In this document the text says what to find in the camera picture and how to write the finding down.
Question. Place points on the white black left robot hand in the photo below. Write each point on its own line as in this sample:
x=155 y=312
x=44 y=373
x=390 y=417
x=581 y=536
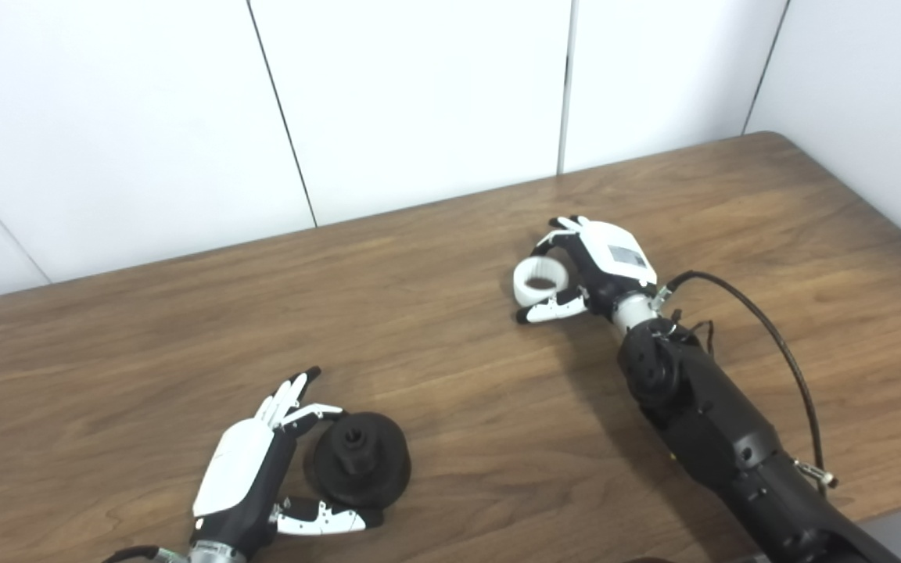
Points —
x=235 y=461

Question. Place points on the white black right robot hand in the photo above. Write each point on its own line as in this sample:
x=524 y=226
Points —
x=611 y=258

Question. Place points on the round black stepped part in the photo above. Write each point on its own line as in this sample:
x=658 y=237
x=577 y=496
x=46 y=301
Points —
x=372 y=469

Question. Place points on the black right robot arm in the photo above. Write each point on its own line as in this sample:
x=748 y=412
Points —
x=724 y=438

